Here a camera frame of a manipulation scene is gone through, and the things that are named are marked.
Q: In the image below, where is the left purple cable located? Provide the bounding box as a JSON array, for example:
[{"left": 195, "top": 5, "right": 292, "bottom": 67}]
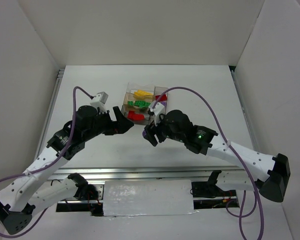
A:
[{"left": 0, "top": 86, "right": 96, "bottom": 237}]

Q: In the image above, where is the purple cable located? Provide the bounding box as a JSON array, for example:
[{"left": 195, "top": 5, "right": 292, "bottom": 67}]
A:
[
  {"left": 0, "top": 86, "right": 96, "bottom": 237},
  {"left": 149, "top": 86, "right": 265, "bottom": 240}
]

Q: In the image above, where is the green square lego brick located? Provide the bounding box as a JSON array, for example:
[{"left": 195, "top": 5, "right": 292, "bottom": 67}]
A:
[{"left": 143, "top": 102, "right": 151, "bottom": 108}]

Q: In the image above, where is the white tape covered panel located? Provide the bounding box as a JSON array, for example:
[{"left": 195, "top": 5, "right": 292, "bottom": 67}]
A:
[{"left": 103, "top": 179, "right": 195, "bottom": 217}]

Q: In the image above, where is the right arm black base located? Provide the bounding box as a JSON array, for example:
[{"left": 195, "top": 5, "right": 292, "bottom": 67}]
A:
[{"left": 190, "top": 170, "right": 239, "bottom": 210}]

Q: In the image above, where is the clear plastic bin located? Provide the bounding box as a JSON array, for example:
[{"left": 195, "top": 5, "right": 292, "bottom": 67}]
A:
[{"left": 126, "top": 82, "right": 155, "bottom": 95}]

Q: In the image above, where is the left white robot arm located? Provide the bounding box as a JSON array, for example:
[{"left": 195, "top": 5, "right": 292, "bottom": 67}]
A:
[{"left": 0, "top": 105, "right": 134, "bottom": 238}]

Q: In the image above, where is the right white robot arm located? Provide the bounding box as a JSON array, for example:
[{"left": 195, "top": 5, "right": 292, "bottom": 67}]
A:
[{"left": 142, "top": 109, "right": 291, "bottom": 203}]

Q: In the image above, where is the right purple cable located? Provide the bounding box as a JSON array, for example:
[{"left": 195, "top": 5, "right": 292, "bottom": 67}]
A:
[{"left": 149, "top": 86, "right": 265, "bottom": 240}]

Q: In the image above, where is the dark grey plastic bin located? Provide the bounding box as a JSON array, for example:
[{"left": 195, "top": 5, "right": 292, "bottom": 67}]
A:
[{"left": 121, "top": 105, "right": 151, "bottom": 125}]

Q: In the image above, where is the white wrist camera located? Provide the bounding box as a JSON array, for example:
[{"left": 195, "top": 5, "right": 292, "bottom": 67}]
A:
[
  {"left": 147, "top": 101, "right": 167, "bottom": 121},
  {"left": 90, "top": 91, "right": 109, "bottom": 113}
]

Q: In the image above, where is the yellow lego plate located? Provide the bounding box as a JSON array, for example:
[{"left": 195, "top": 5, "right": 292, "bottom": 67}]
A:
[{"left": 133, "top": 90, "right": 148, "bottom": 99}]

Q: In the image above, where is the aluminium table frame rail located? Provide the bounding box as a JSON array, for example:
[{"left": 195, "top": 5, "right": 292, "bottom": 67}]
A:
[{"left": 37, "top": 65, "right": 253, "bottom": 175}]

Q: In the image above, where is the purple square lego brick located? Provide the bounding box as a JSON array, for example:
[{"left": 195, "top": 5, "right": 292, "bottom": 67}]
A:
[{"left": 159, "top": 101, "right": 167, "bottom": 107}]

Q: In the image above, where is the green lego plate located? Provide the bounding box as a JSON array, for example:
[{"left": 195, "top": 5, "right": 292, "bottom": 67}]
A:
[{"left": 134, "top": 100, "right": 147, "bottom": 108}]

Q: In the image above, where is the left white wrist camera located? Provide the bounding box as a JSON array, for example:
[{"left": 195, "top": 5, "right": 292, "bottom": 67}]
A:
[{"left": 90, "top": 91, "right": 109, "bottom": 113}]

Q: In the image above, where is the red arch lego brick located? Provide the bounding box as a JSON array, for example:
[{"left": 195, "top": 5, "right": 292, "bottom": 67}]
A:
[{"left": 127, "top": 111, "right": 136, "bottom": 121}]

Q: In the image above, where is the yellow curved lego piece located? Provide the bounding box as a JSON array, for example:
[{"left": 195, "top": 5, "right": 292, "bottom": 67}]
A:
[{"left": 143, "top": 91, "right": 153, "bottom": 96}]

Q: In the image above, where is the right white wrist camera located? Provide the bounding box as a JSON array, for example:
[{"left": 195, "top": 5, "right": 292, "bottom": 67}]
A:
[{"left": 147, "top": 101, "right": 167, "bottom": 121}]

